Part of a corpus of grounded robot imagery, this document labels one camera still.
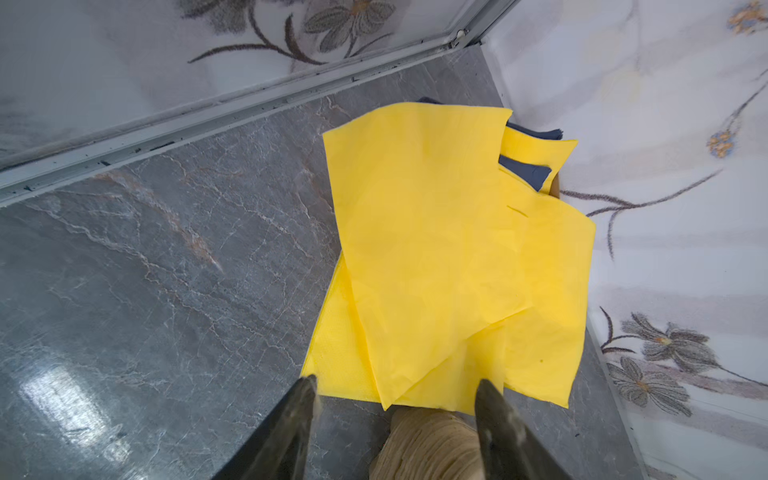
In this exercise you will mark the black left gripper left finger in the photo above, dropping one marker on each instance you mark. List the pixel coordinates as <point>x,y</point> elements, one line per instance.
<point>278,448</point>

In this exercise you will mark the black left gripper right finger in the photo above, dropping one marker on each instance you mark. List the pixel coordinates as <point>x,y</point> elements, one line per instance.
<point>508,448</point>

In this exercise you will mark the single yellow napkin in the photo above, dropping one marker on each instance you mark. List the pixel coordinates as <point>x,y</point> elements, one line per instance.
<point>429,243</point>

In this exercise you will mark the stack of pulp cup carriers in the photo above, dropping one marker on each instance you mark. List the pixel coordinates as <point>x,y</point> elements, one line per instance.
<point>428,444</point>

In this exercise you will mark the yellow napkin stack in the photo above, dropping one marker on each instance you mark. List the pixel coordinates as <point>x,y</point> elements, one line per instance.
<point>535,352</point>

